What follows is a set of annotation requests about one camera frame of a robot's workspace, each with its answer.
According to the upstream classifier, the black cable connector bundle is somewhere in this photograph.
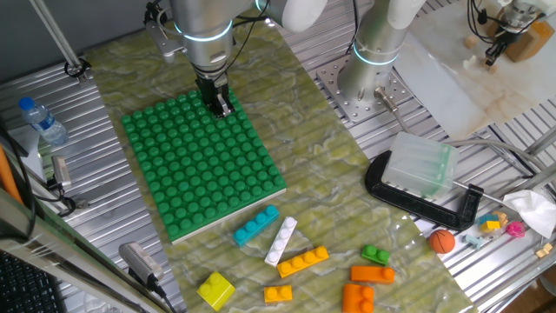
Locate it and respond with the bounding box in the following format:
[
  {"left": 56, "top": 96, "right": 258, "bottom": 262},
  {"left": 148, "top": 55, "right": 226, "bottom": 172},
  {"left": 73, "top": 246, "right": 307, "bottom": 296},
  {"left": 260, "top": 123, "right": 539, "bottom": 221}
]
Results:
[{"left": 144, "top": 1, "right": 169, "bottom": 23}]

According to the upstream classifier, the small pink toy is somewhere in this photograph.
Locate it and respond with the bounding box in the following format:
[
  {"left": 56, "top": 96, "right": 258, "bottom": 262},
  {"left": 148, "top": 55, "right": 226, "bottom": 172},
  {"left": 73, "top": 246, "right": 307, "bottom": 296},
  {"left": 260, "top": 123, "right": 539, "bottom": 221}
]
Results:
[{"left": 506, "top": 220, "right": 526, "bottom": 239}]

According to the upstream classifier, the teal four-stud block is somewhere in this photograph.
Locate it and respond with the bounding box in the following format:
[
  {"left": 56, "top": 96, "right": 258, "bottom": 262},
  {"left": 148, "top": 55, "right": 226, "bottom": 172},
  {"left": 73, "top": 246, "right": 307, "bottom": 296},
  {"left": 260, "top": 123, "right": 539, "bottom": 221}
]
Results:
[{"left": 232, "top": 203, "right": 281, "bottom": 248}]

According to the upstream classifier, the small wooden block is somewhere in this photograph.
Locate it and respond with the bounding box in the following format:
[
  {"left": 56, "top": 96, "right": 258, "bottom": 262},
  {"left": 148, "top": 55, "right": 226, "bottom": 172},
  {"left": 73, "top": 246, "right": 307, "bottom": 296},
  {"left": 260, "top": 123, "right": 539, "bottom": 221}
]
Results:
[{"left": 534, "top": 242, "right": 554, "bottom": 260}]

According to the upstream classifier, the white crumpled tissue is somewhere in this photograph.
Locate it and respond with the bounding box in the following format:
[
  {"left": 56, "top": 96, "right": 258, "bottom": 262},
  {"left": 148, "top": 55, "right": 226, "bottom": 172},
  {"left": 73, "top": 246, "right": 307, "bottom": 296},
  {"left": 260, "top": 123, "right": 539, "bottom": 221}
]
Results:
[{"left": 502, "top": 189, "right": 556, "bottom": 239}]

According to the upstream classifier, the clear water bottle blue cap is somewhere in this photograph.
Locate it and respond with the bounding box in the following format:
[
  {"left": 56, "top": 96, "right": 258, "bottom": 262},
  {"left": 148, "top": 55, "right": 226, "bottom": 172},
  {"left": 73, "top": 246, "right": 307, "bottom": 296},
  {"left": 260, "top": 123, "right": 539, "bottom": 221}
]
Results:
[{"left": 17, "top": 96, "right": 70, "bottom": 147}]

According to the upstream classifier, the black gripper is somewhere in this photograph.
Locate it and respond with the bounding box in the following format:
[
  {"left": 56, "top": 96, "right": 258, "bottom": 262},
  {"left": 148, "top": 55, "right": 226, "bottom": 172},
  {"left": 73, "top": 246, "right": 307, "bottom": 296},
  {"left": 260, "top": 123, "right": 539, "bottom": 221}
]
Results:
[{"left": 194, "top": 64, "right": 235, "bottom": 119}]

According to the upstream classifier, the aluminium frame rail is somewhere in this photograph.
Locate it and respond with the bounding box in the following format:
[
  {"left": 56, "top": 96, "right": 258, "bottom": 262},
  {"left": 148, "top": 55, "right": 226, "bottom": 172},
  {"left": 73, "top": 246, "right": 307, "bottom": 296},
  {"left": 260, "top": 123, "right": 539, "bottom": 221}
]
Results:
[{"left": 0, "top": 186, "right": 175, "bottom": 313}]

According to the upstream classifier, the translucent plastic box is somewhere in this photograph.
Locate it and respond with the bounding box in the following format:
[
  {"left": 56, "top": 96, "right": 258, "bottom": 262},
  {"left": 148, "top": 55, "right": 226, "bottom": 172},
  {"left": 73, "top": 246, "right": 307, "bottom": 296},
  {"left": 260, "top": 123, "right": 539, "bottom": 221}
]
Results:
[{"left": 381, "top": 130, "right": 460, "bottom": 201}]

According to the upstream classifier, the orange square block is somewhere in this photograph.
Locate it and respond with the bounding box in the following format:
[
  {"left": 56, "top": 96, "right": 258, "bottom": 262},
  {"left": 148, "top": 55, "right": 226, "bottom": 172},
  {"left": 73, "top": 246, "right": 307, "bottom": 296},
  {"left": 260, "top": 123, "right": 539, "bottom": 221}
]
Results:
[{"left": 341, "top": 283, "right": 375, "bottom": 313}]

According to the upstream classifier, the green studded baseplate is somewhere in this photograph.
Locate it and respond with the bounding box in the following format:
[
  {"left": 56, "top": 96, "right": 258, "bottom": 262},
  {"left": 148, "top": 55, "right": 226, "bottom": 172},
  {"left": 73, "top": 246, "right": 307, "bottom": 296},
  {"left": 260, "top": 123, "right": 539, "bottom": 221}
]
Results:
[{"left": 120, "top": 86, "right": 288, "bottom": 244}]

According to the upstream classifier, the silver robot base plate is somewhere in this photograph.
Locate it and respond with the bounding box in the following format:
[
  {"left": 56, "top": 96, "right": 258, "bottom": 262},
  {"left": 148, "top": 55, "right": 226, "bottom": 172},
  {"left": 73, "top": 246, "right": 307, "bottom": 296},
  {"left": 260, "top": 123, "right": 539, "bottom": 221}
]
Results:
[{"left": 315, "top": 54, "right": 416, "bottom": 124}]

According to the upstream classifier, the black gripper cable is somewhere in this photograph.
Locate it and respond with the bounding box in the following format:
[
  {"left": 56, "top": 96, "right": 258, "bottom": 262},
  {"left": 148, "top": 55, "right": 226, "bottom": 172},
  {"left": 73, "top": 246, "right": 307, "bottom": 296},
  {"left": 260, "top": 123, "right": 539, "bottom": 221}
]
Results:
[
  {"left": 232, "top": 12, "right": 270, "bottom": 26},
  {"left": 221, "top": 0, "right": 268, "bottom": 83}
]

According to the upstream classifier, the metal camera pole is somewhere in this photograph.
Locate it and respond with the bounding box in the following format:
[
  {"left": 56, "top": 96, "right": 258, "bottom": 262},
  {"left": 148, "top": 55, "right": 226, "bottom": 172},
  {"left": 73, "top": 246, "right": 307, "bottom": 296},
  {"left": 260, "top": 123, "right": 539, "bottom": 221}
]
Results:
[{"left": 28, "top": 0, "right": 92, "bottom": 84}]

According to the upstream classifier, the white marble pattern mat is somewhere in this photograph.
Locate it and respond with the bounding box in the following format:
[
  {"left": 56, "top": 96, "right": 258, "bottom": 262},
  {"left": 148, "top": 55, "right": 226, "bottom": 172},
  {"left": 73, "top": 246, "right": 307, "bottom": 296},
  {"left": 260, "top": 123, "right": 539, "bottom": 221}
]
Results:
[{"left": 393, "top": 0, "right": 556, "bottom": 141}]

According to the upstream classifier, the small toy basketball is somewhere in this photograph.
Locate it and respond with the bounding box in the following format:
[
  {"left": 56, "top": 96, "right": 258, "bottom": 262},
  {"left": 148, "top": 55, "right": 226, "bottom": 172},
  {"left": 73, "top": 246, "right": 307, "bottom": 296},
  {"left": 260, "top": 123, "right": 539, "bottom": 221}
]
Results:
[{"left": 428, "top": 229, "right": 457, "bottom": 255}]

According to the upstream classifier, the white four-stud block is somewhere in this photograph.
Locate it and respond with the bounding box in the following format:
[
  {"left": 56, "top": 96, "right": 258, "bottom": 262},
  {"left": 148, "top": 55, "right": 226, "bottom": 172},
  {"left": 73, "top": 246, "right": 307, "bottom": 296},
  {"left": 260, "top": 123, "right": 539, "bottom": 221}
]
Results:
[{"left": 263, "top": 216, "right": 299, "bottom": 268}]

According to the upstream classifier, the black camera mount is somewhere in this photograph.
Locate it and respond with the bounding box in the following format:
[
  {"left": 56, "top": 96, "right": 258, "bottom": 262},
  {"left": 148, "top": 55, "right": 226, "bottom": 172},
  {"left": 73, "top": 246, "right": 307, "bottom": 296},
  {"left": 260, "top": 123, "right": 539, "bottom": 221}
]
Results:
[{"left": 128, "top": 267, "right": 177, "bottom": 313}]

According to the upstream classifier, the small black gripper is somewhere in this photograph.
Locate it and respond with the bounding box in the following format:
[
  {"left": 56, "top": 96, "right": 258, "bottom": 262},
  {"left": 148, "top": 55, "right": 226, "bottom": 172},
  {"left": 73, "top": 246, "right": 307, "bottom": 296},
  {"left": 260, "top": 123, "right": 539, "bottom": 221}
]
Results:
[{"left": 484, "top": 28, "right": 523, "bottom": 68}]

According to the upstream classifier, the lime square block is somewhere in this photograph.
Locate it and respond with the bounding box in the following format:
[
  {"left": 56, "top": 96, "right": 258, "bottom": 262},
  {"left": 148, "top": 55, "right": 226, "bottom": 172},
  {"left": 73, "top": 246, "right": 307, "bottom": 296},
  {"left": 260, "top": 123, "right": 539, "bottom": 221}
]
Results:
[{"left": 195, "top": 270, "right": 236, "bottom": 312}]

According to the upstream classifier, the green two-stud block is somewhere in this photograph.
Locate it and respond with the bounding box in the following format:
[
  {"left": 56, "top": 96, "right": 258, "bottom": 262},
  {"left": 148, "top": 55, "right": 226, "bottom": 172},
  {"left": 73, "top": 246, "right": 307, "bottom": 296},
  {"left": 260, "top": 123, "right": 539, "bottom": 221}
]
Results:
[{"left": 361, "top": 243, "right": 391, "bottom": 267}]

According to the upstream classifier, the black pole clamp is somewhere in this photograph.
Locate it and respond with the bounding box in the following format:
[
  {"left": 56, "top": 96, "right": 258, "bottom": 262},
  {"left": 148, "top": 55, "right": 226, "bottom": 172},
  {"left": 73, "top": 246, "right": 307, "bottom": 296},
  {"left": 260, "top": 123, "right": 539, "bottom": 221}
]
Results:
[{"left": 63, "top": 58, "right": 92, "bottom": 80}]

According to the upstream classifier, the yellow-orange four-stud block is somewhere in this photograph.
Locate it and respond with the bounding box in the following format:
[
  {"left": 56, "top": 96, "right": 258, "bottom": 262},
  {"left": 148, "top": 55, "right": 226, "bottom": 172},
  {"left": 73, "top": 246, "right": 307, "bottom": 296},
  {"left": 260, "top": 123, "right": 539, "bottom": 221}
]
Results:
[{"left": 276, "top": 245, "right": 330, "bottom": 279}]

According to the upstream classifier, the grey base cable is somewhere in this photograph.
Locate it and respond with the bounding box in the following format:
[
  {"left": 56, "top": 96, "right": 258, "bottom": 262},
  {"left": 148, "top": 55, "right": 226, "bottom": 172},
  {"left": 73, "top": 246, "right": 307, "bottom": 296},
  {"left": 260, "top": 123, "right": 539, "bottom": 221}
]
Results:
[{"left": 373, "top": 86, "right": 548, "bottom": 175}]

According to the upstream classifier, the yellow-orange two-stud block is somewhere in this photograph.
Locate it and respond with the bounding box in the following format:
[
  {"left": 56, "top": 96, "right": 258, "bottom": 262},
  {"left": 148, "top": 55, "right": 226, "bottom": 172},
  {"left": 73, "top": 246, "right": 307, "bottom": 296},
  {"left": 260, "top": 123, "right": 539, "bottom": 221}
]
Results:
[{"left": 263, "top": 284, "right": 294, "bottom": 304}]

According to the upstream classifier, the light blue toy piece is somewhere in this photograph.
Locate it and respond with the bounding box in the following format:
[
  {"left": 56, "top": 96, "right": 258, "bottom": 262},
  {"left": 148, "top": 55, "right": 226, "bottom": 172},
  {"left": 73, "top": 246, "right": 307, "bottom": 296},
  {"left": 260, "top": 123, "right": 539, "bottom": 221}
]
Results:
[{"left": 460, "top": 233, "right": 484, "bottom": 251}]

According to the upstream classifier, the metal camera bracket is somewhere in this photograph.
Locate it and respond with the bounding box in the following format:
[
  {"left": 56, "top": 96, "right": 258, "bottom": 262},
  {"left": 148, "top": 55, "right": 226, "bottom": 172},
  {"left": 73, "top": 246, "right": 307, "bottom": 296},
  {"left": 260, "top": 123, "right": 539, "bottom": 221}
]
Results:
[{"left": 45, "top": 180, "right": 90, "bottom": 217}]

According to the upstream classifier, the orange long sloped block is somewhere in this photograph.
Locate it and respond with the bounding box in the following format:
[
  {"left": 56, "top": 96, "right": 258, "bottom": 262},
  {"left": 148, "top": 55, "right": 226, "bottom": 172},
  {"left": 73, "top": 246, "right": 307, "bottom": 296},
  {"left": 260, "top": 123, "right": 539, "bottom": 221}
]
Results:
[{"left": 349, "top": 264, "right": 396, "bottom": 286}]

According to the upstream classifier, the green marble pattern mat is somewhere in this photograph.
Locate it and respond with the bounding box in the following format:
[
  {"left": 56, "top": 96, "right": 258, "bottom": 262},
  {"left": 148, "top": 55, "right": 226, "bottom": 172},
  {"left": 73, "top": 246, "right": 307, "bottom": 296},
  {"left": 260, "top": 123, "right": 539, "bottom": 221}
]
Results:
[{"left": 84, "top": 8, "right": 479, "bottom": 313}]

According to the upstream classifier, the cardboard box orange tape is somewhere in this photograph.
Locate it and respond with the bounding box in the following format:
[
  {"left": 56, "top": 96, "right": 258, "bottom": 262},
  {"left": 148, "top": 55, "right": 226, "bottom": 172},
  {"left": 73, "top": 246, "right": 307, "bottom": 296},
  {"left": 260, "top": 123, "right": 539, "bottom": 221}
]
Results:
[{"left": 486, "top": 17, "right": 556, "bottom": 63}]

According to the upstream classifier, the silver exterior camera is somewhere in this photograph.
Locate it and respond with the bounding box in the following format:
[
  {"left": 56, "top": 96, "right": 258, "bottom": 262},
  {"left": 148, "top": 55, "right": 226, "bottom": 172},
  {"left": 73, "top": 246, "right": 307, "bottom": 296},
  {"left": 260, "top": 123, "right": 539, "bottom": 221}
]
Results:
[
  {"left": 118, "top": 241, "right": 166, "bottom": 286},
  {"left": 50, "top": 155, "right": 73, "bottom": 189}
]

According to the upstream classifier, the black base cable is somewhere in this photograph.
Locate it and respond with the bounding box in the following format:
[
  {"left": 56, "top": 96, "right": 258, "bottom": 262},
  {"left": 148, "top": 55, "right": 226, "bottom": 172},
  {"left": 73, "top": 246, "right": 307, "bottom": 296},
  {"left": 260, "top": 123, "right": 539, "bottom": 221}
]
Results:
[{"left": 345, "top": 0, "right": 361, "bottom": 56}]

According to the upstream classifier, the black keyboard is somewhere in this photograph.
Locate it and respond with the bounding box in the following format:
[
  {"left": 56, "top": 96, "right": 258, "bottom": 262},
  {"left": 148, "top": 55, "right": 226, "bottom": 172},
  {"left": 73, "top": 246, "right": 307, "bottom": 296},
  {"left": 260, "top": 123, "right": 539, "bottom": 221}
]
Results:
[{"left": 0, "top": 250, "right": 67, "bottom": 313}]

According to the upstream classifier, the black C-clamp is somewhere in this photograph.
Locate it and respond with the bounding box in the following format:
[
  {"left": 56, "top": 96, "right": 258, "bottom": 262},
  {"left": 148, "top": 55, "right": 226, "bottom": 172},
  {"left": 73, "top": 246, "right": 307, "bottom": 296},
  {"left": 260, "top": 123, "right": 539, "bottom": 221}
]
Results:
[{"left": 364, "top": 150, "right": 509, "bottom": 231}]

